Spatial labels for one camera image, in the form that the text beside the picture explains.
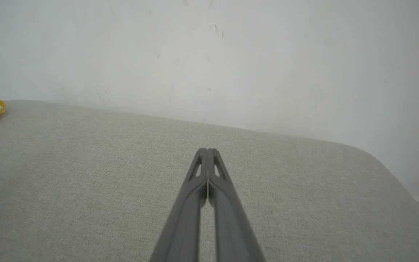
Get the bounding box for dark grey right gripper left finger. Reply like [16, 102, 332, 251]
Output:
[149, 148, 209, 262]

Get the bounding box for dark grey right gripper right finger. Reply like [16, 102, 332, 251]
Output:
[207, 148, 267, 262]

